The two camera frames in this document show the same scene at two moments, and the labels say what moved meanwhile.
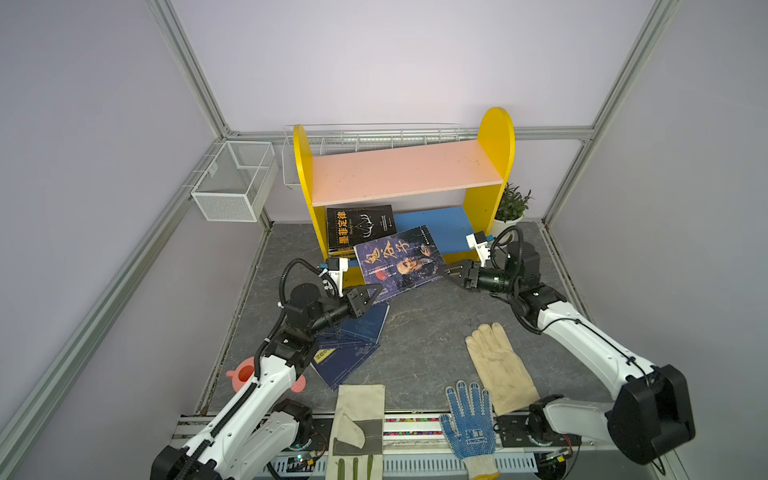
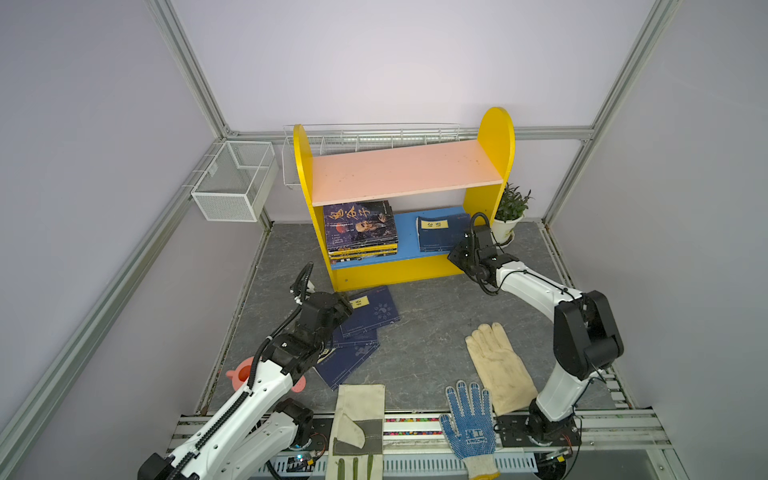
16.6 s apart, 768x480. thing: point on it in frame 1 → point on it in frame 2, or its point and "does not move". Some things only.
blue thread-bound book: [335, 364] does not move
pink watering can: [246, 369] does not move
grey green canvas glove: [356, 451] does not move
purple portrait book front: [400, 262] → [357, 224]
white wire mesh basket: [237, 182] does not move
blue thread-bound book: [358, 331] → [442, 234]
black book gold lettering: [355, 225] → [363, 250]
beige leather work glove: [502, 370] does not move
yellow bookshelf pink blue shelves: [454, 187] does not move
